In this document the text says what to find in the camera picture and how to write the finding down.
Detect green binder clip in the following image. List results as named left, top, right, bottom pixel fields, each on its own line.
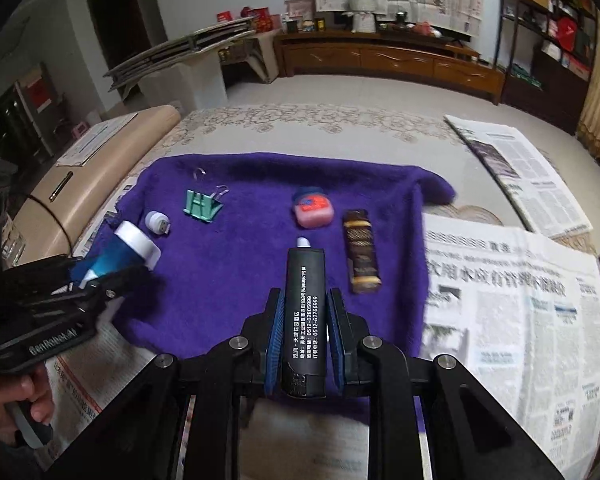
left=184, top=167, right=208, bottom=221
left=196, top=186, right=231, bottom=224

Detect red gift boxes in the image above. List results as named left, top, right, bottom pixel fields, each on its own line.
left=240, top=6, right=272, bottom=31

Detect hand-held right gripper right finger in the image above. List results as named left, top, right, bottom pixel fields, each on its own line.
left=327, top=287, right=566, bottom=480

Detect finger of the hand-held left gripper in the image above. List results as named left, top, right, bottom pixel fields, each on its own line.
left=0, top=255, right=102, bottom=288
left=87, top=266, right=154, bottom=307

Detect blue and white bottle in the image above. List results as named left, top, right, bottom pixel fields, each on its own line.
left=87, top=220, right=162, bottom=287

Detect purple towel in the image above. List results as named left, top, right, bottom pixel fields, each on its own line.
left=87, top=152, right=456, bottom=480

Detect beige wooden bench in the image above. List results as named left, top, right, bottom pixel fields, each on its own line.
left=12, top=105, right=181, bottom=256

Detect folded newspaper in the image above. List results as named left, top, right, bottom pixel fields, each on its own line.
left=444, top=114, right=593, bottom=240

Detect pink jar blue lid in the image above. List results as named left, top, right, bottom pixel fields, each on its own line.
left=292, top=187, right=333, bottom=228

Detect dark pen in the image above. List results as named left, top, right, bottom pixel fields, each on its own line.
left=50, top=171, right=74, bottom=203

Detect black tube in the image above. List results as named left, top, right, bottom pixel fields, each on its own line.
left=280, top=236, right=327, bottom=401

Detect person's left hand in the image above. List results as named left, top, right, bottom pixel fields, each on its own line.
left=0, top=366, right=57, bottom=443

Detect large spread newspaper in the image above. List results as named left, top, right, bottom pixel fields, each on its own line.
left=30, top=180, right=600, bottom=480

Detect dark display shelf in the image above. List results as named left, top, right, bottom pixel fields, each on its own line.
left=497, top=0, right=598, bottom=136

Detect wooden television cabinet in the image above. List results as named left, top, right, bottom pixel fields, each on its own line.
left=272, top=30, right=506, bottom=106

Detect white drawstring bag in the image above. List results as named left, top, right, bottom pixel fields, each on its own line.
left=349, top=9, right=377, bottom=32

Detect stack of folded tables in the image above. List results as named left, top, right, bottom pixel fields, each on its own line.
left=102, top=17, right=258, bottom=93

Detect beige side stand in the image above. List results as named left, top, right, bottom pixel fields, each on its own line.
left=220, top=30, right=281, bottom=85

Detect black cable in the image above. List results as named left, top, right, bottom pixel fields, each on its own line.
left=25, top=194, right=76, bottom=257

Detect white plastic stand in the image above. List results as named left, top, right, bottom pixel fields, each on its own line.
left=125, top=50, right=228, bottom=116

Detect white paper sheets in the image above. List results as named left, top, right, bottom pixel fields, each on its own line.
left=55, top=112, right=138, bottom=167

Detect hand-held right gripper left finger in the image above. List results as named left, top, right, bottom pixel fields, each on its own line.
left=107, top=287, right=286, bottom=480

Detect dark cabinet with red poster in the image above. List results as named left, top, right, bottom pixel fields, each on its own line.
left=10, top=62, right=63, bottom=158

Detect small white usb adapter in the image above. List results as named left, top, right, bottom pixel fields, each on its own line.
left=145, top=210, right=172, bottom=235

